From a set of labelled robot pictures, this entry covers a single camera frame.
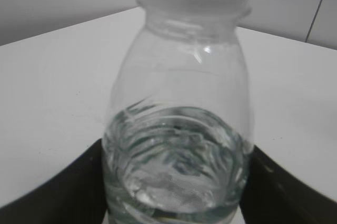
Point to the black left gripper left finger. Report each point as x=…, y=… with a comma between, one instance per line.
x=75, y=195

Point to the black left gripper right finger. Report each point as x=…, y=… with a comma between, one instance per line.
x=273, y=195

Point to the clear cestbon water bottle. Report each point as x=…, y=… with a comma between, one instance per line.
x=177, y=145

